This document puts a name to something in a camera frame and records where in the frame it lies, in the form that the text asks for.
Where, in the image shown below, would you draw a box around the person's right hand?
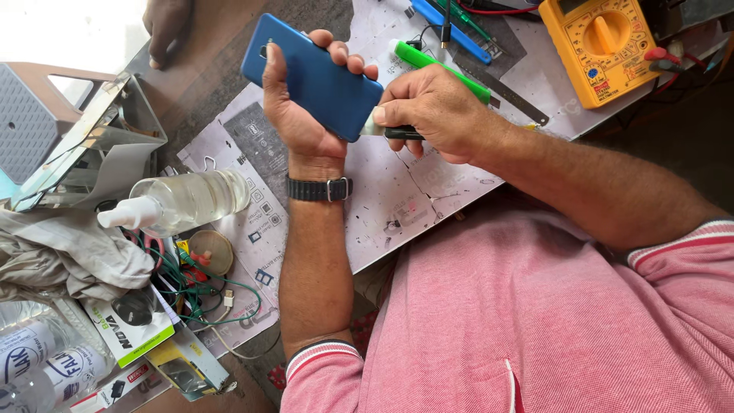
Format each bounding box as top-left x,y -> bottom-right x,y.
372,62 -> 511,167

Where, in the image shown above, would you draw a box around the person's left hand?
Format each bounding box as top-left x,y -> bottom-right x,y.
262,29 -> 380,167

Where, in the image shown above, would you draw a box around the black tool with white tip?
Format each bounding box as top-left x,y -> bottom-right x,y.
360,108 -> 426,142

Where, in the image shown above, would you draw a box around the blue smartphone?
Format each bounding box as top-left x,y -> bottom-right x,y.
240,13 -> 384,143

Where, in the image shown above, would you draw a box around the dark grey printed sheet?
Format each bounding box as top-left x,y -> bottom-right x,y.
222,101 -> 291,208

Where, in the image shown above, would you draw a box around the black wrist watch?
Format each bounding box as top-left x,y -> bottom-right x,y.
285,174 -> 354,203

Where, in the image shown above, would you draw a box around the green toothbrush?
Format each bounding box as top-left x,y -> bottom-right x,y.
388,38 -> 493,106

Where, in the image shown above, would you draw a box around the metal saw blade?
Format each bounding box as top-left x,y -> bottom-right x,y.
458,62 -> 551,127

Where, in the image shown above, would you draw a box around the blue plastic pry tool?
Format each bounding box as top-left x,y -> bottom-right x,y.
409,0 -> 493,65

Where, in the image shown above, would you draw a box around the dark grey mesh sheet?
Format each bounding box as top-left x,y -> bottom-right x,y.
440,10 -> 528,82

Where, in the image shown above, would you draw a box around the white printed work mat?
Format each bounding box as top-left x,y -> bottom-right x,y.
177,0 -> 730,359

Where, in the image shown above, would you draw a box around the green screwdriver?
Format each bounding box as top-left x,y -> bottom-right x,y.
433,0 -> 507,54

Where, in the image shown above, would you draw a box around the clear spray bottle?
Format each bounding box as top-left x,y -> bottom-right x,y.
96,167 -> 252,239

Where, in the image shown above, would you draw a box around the round tan disc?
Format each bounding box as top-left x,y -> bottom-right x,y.
187,230 -> 235,276

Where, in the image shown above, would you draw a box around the red clip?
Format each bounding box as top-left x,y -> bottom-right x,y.
182,248 -> 214,283

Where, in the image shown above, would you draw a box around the yellow multimeter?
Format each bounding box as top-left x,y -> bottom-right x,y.
538,0 -> 664,110

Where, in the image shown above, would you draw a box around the pink scissors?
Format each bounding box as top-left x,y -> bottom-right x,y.
122,228 -> 168,272

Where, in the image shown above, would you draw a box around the shiny metal stand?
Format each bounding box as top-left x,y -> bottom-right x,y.
10,71 -> 169,213

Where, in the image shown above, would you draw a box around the red multimeter lead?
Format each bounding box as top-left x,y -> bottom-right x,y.
643,46 -> 709,95

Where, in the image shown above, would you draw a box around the black multimeter lead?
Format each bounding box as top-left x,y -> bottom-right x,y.
648,59 -> 689,74

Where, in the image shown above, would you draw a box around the pink polo shirt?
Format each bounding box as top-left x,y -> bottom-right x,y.
280,198 -> 734,413

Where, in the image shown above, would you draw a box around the yellow packaged product box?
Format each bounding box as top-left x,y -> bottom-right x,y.
145,326 -> 231,403

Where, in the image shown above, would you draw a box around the beige cloth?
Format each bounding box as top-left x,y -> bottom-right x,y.
0,205 -> 157,306

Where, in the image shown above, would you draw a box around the white and green product box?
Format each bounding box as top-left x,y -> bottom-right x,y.
82,297 -> 176,369

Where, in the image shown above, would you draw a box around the grey perforated plastic stool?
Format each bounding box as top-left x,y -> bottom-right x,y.
0,61 -> 119,185

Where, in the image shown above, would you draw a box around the white and red package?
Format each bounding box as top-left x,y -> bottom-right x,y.
68,361 -> 157,413

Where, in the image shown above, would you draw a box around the plastic water bottle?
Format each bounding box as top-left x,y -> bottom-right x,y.
0,298 -> 70,386
0,343 -> 114,413

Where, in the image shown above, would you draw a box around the red cable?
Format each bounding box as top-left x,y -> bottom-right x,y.
457,0 -> 541,16

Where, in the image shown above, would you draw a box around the white usb cable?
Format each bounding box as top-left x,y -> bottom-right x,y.
191,288 -> 282,361

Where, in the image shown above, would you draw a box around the green cable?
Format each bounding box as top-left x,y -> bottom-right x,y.
122,228 -> 263,329

